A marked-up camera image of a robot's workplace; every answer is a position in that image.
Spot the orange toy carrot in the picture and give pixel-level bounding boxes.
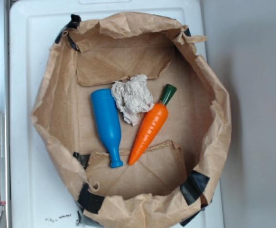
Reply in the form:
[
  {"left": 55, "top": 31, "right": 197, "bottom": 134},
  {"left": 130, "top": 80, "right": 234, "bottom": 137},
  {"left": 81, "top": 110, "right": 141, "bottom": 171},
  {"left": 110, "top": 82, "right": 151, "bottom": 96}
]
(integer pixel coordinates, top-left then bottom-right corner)
[{"left": 128, "top": 84, "right": 177, "bottom": 165}]

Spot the brown paper bag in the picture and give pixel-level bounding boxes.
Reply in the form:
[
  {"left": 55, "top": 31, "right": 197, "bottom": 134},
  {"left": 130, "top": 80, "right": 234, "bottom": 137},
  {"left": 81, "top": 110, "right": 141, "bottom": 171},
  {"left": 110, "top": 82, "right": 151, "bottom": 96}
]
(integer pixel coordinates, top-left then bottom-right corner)
[{"left": 31, "top": 12, "right": 231, "bottom": 228}]

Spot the white paper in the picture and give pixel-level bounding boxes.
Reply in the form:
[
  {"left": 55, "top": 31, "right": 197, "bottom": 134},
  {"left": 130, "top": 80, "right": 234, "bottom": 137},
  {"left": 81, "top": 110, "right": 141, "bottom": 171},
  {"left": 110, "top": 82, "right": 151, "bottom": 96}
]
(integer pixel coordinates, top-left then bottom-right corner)
[{"left": 111, "top": 75, "right": 155, "bottom": 126}]

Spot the blue plastic bottle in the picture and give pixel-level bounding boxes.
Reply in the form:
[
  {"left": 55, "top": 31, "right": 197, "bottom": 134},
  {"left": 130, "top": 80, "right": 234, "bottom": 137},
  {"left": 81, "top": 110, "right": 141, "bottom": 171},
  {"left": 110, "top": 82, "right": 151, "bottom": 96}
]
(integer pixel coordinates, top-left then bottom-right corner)
[{"left": 91, "top": 88, "right": 123, "bottom": 168}]

